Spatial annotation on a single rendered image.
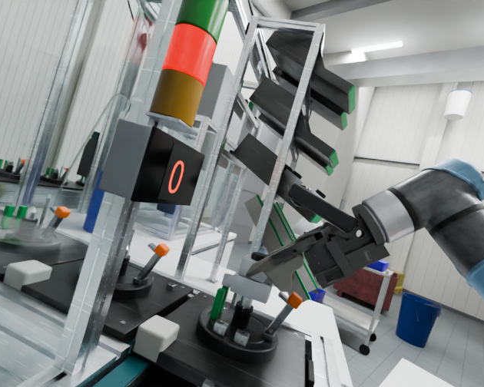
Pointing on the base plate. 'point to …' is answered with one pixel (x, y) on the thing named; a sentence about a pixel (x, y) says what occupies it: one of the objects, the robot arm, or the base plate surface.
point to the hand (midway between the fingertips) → (254, 265)
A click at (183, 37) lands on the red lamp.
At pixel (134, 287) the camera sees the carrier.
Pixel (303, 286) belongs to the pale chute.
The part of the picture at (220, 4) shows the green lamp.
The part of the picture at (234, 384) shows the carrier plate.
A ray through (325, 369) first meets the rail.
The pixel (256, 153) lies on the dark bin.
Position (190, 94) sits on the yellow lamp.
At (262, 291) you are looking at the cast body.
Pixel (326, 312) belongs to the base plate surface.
